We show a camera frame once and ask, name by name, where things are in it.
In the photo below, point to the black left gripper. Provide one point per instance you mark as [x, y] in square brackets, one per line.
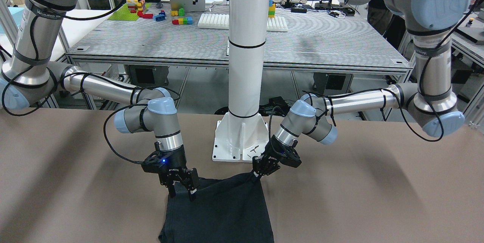
[273, 153]

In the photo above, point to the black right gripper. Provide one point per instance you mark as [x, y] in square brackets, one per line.
[176, 158]

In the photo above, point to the black graphic t-shirt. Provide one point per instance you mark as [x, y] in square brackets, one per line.
[232, 210]

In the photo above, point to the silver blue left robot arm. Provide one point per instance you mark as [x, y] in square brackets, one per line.
[424, 89]

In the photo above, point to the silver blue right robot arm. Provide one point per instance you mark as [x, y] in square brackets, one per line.
[30, 75]

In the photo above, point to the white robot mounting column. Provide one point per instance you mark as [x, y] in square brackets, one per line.
[242, 133]

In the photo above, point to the striped grey work table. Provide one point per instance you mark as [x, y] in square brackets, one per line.
[314, 41]

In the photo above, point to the colourful toy block stack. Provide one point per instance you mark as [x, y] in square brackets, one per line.
[271, 9]

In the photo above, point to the green lego baseplate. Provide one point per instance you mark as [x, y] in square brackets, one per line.
[132, 12]

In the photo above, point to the silver laptop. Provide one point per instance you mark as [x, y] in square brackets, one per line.
[188, 5]

